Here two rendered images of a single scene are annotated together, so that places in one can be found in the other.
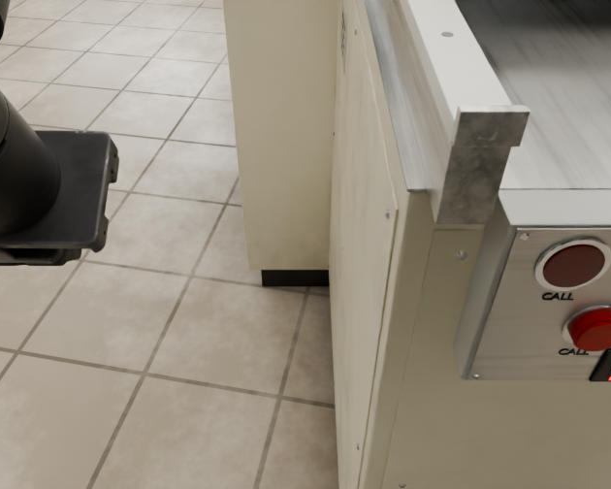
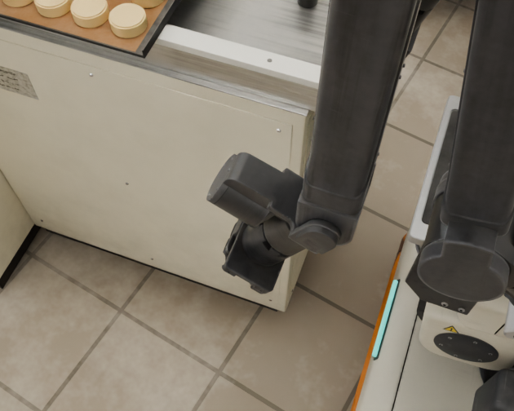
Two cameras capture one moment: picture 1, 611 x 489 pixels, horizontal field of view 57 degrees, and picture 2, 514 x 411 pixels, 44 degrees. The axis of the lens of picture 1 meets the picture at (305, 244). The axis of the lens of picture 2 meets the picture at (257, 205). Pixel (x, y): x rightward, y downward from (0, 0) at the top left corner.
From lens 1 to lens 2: 0.70 m
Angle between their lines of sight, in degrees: 45
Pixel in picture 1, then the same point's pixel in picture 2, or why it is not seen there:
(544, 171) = not seen: hidden behind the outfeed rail
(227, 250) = not seen: outside the picture
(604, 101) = (275, 25)
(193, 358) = (48, 368)
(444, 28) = (263, 59)
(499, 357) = not seen: hidden behind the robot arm
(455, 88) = (314, 77)
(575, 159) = (310, 58)
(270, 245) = not seen: outside the picture
